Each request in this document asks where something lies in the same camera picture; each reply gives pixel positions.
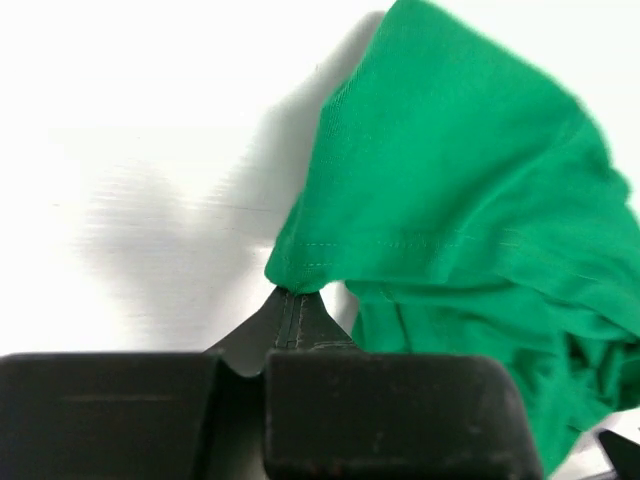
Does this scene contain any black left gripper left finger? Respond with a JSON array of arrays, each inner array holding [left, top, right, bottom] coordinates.
[[1, 289, 300, 479]]

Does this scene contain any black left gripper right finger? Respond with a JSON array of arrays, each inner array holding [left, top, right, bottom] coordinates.
[[263, 292, 544, 479]]

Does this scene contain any green t-shirt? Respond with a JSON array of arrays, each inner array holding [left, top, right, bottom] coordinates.
[[265, 1, 639, 473]]

